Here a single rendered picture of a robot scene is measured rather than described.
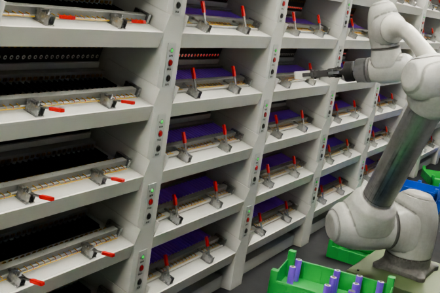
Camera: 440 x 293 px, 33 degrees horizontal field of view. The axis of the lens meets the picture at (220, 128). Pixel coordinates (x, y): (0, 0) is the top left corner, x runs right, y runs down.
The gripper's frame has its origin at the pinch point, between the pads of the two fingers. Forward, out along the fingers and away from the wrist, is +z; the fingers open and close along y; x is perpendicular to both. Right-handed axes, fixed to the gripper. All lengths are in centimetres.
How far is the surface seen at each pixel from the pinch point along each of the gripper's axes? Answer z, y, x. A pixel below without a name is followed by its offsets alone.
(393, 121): 18, 185, -33
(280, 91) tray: 6.3, -9.0, -5.7
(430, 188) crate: -3, 182, -74
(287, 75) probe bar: 11.3, 10.7, 0.2
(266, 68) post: 4.0, -25.3, 3.1
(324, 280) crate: -31, -72, -58
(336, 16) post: 1, 45, 24
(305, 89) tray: 6.5, 16.6, -6.2
